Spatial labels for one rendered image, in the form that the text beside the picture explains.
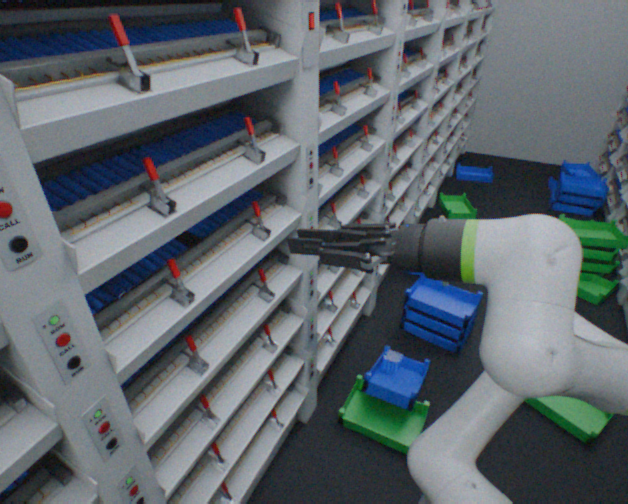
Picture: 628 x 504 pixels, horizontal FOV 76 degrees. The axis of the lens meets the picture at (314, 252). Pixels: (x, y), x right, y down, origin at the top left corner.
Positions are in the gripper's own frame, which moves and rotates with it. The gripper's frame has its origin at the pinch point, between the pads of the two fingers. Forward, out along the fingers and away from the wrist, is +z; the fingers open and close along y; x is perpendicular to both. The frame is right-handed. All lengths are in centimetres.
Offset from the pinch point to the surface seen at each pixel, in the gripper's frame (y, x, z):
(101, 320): -25.9, -2.4, 26.1
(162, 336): -20.4, -9.2, 21.0
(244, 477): -5, -81, 39
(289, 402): 24, -81, 40
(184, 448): -21, -44, 31
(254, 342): 13, -42, 35
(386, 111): 100, 2, 19
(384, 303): 114, -100, 36
